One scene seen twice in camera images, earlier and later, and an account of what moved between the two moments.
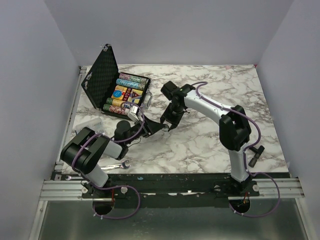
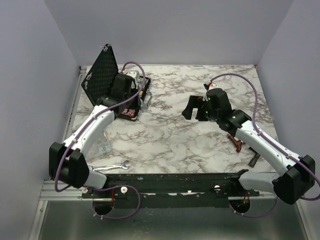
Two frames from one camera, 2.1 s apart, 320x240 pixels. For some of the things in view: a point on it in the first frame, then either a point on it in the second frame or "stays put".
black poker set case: [114, 92] stays put
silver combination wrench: [122, 165] stays put
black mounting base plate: [170, 190] stays put
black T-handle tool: [258, 151] stays put
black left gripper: [150, 127] → [136, 105]
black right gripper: [173, 121] → [195, 101]
